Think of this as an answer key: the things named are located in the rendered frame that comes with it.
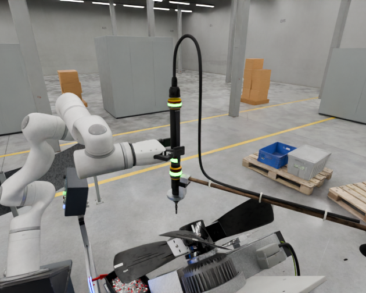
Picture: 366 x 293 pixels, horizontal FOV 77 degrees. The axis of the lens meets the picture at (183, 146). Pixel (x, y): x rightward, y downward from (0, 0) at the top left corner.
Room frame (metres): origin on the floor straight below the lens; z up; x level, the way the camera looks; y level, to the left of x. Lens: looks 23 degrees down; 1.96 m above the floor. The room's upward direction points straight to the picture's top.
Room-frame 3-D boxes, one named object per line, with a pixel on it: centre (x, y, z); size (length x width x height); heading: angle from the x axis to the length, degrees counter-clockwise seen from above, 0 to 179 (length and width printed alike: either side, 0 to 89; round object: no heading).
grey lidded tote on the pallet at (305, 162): (3.19, -1.96, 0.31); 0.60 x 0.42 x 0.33; 129
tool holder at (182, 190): (0.72, 0.02, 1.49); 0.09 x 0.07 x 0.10; 61
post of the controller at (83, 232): (1.04, 0.58, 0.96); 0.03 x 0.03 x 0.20; 26
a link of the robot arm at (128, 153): (0.65, 0.18, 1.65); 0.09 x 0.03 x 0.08; 27
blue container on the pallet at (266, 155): (3.58, -1.64, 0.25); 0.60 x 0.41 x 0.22; 129
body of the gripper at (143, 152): (0.67, 0.12, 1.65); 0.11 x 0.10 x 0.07; 117
